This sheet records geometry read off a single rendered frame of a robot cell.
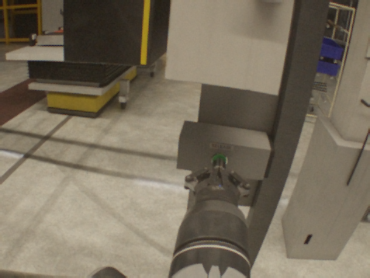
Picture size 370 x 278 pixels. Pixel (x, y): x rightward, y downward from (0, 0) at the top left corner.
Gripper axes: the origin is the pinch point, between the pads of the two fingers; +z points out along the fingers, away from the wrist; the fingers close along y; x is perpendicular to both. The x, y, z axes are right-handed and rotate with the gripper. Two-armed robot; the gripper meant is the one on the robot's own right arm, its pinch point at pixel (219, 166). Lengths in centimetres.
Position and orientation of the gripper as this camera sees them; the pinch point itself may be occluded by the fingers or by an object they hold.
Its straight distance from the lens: 58.8
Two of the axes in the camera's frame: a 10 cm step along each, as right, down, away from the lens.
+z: 1.3, -4.6, 8.8
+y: -9.9, -1.4, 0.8
